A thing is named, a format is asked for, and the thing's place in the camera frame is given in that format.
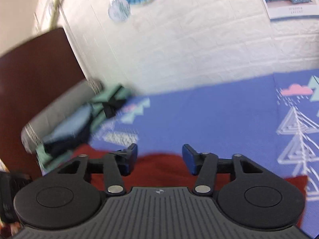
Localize red pants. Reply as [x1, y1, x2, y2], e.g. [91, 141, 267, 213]
[67, 143, 310, 229]

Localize light blue folded cloth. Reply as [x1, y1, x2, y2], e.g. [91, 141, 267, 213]
[43, 104, 93, 144]

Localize green folded blanket black strap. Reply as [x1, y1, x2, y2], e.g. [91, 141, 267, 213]
[35, 84, 133, 173]

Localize black folded garment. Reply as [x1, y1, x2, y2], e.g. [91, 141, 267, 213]
[44, 125, 90, 158]

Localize brown wooden headboard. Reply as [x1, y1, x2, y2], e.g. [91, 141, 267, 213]
[0, 28, 84, 179]

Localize blue printed bed sheet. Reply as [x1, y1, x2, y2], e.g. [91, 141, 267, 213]
[89, 70, 318, 235]

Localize grey bolster pillow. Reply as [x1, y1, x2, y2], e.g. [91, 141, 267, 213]
[21, 78, 104, 154]

